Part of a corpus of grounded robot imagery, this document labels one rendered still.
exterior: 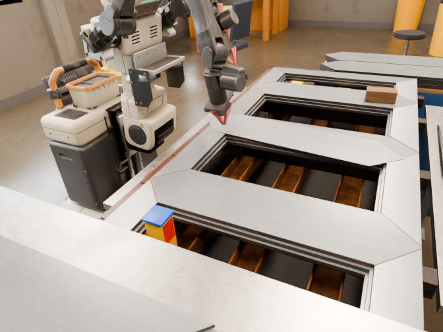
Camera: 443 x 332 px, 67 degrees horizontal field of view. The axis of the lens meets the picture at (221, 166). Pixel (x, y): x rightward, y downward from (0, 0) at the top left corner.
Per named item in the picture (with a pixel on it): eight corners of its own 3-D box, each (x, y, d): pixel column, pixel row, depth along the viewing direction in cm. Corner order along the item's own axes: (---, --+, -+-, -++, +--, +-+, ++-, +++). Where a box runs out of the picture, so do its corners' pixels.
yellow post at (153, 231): (180, 266, 94) (172, 215, 84) (171, 279, 91) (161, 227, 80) (166, 261, 96) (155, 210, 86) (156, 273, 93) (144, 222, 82)
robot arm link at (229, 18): (209, 7, 148) (200, 10, 142) (229, -6, 141) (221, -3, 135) (221, 33, 152) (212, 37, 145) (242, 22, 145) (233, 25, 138)
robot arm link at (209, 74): (209, 62, 102) (198, 71, 99) (228, 64, 99) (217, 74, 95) (213, 82, 107) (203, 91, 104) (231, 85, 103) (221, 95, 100)
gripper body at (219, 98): (235, 97, 110) (231, 77, 105) (222, 115, 104) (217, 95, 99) (217, 95, 112) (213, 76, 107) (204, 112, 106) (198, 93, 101)
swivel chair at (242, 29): (253, 74, 458) (253, -1, 408) (243, 86, 417) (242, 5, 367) (216, 72, 474) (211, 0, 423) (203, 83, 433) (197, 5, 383)
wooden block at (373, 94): (394, 99, 145) (397, 87, 143) (395, 104, 141) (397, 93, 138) (364, 97, 149) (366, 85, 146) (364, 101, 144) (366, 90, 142)
